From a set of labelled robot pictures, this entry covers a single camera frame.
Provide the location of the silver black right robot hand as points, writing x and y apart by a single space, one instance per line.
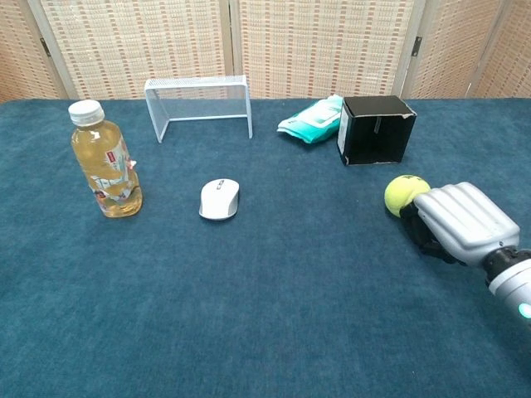
464 219

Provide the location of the yellow tennis ball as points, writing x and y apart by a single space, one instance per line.
401 195

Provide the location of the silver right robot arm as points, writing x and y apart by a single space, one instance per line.
512 275

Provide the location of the black cardboard box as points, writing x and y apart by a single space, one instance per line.
375 134

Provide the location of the green wet wipes pack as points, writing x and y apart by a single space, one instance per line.
315 122

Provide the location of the blue carpet table cover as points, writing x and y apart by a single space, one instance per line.
249 298

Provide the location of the white computer mouse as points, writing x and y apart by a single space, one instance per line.
218 200

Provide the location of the woven bamboo folding screen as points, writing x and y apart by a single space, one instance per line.
265 45

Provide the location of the yellow tea bottle white cap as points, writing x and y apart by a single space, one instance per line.
105 166

